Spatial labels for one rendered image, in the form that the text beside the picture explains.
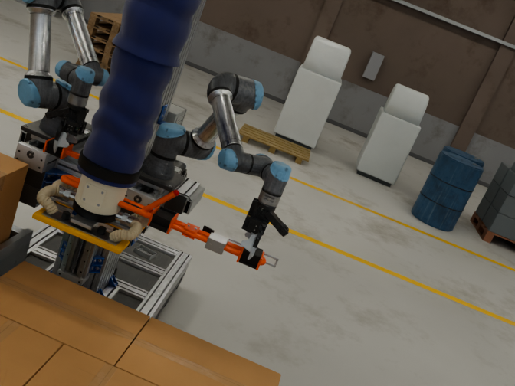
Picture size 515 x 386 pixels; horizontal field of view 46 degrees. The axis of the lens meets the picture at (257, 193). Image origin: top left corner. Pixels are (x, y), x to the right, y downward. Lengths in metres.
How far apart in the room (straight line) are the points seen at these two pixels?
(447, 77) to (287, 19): 3.31
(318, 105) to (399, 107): 1.17
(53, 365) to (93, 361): 0.15
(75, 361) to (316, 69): 7.37
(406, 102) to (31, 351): 7.46
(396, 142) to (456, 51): 3.90
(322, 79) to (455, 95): 4.15
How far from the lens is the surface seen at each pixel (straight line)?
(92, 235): 2.25
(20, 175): 2.68
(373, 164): 9.12
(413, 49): 12.46
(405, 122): 9.03
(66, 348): 2.37
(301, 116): 9.21
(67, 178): 2.35
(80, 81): 2.53
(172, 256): 3.98
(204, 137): 2.68
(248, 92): 2.44
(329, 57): 9.20
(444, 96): 12.61
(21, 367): 2.25
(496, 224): 8.71
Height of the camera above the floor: 1.94
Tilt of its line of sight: 17 degrees down
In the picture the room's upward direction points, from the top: 22 degrees clockwise
